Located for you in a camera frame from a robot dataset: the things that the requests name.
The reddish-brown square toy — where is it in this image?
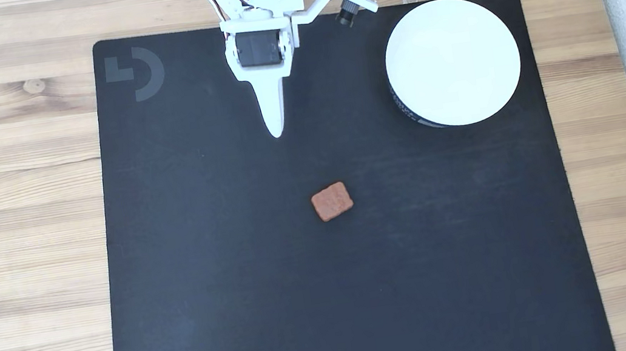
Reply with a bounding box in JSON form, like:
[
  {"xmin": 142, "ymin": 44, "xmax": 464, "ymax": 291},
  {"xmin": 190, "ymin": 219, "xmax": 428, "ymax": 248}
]
[{"xmin": 309, "ymin": 180, "xmax": 356, "ymax": 224}]

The white round plate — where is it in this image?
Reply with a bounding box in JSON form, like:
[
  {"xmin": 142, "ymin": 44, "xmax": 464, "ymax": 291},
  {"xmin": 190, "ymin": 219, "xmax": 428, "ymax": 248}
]
[{"xmin": 377, "ymin": 0, "xmax": 530, "ymax": 135}]

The black round container with print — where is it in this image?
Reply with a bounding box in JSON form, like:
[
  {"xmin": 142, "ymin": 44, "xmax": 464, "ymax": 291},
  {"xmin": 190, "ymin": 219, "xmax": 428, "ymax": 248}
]
[{"xmin": 388, "ymin": 75, "xmax": 449, "ymax": 136}]

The black mouse mat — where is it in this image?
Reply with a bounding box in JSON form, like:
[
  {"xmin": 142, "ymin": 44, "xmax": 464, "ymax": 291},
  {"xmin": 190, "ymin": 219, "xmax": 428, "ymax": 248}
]
[{"xmin": 64, "ymin": 0, "xmax": 616, "ymax": 351}]

